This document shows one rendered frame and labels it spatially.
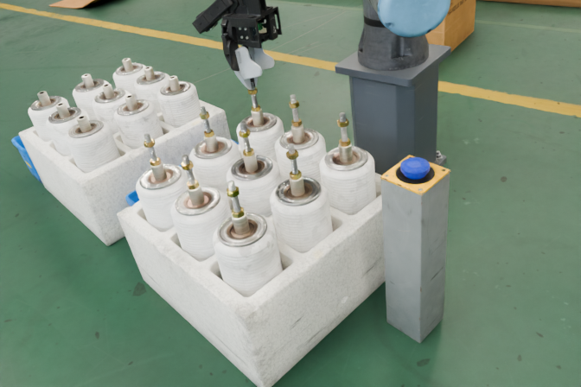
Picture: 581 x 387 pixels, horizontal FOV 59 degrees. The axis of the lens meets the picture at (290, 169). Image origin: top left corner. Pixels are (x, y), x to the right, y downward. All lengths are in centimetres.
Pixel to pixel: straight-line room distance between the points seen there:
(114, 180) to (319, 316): 56
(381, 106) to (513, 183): 36
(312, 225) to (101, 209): 55
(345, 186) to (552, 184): 57
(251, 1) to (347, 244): 44
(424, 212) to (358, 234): 17
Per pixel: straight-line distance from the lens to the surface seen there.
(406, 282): 84
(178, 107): 127
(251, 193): 88
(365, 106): 115
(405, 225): 76
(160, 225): 96
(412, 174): 72
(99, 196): 119
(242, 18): 92
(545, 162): 136
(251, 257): 75
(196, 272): 84
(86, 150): 119
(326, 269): 84
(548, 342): 96
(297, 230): 82
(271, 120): 104
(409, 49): 109
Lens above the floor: 74
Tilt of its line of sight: 33 degrees down
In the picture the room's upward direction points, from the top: 9 degrees counter-clockwise
